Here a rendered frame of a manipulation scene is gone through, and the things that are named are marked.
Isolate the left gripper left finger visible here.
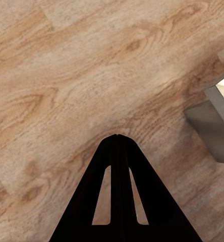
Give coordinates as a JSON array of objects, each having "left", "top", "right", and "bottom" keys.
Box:
[{"left": 49, "top": 134, "right": 125, "bottom": 242}]

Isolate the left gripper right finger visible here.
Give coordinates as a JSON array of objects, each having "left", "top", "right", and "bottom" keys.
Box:
[{"left": 117, "top": 134, "right": 203, "bottom": 242}]

